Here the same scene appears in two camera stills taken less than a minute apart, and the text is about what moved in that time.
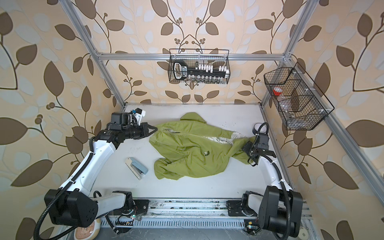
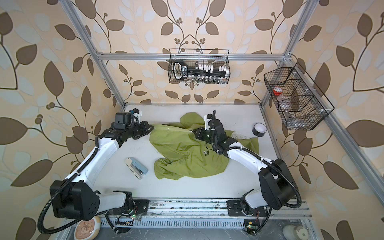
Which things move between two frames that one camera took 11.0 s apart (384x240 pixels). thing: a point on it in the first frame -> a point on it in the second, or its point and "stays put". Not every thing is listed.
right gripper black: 247,146 -> 199,135
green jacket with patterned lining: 193,148 stays put
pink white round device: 88,233 stays put
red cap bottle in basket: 277,91 stays put
